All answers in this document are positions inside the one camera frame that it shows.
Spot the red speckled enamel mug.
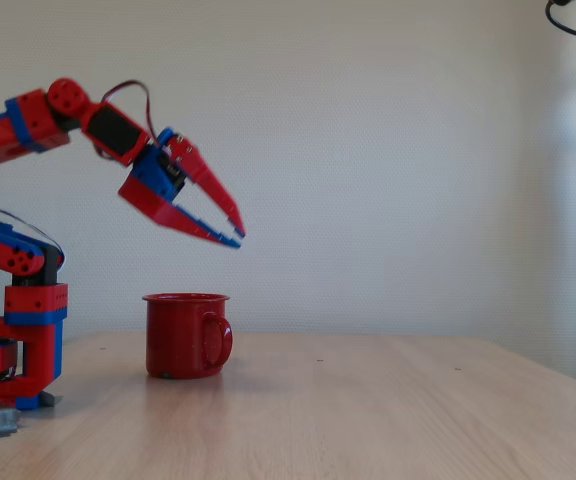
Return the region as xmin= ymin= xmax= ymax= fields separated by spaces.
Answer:
xmin=141 ymin=292 xmax=234 ymax=380

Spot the thin gripper servo cable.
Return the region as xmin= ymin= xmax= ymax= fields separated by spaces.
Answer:
xmin=101 ymin=79 xmax=160 ymax=139

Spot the black hanging cable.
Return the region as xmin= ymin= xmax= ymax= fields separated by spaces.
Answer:
xmin=544 ymin=0 xmax=576 ymax=42

